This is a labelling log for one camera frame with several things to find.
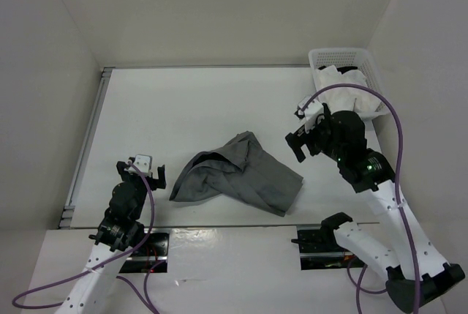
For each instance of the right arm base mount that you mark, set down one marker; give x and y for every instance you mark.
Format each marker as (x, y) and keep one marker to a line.
(318, 251)

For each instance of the grey pleated skirt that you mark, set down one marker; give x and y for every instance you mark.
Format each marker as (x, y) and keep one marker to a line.
(240, 169)

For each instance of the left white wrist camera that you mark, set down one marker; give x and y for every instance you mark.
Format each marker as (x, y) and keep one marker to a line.
(142, 162)

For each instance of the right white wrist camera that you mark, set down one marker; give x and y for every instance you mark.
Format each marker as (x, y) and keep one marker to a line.
(308, 111)

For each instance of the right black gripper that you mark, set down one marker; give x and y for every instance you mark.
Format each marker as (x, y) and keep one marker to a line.
(297, 137)

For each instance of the white crumpled cloth in basket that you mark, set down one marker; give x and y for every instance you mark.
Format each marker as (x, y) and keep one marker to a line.
(345, 98)

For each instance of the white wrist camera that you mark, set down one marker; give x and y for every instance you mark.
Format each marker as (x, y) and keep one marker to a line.
(308, 111)
(142, 162)

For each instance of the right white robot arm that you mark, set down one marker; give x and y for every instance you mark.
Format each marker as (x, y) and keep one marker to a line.
(414, 271)

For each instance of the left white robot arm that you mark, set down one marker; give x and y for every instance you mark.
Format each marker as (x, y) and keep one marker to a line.
(118, 234)

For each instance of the black garment in basket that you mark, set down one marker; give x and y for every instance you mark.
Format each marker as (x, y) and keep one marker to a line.
(341, 70)

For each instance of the white plastic mesh basket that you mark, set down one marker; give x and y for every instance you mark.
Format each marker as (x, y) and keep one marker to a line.
(358, 57)

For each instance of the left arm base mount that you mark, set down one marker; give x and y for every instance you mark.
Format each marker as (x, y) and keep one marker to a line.
(151, 257)

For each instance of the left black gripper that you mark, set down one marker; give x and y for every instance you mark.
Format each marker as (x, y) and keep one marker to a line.
(155, 183)

